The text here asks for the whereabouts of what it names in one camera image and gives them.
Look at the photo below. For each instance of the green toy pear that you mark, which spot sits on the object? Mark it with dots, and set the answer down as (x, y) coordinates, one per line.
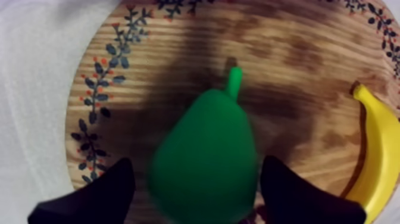
(206, 156)

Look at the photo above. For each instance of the yellow toy banana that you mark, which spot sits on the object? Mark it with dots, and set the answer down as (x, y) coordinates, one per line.
(379, 150)

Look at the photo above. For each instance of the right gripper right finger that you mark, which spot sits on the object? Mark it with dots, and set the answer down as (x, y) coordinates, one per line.
(293, 197)

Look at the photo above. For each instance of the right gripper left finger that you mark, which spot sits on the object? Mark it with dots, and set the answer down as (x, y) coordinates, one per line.
(97, 197)

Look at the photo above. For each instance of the round wooden board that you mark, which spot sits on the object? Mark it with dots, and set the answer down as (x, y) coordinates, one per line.
(281, 62)

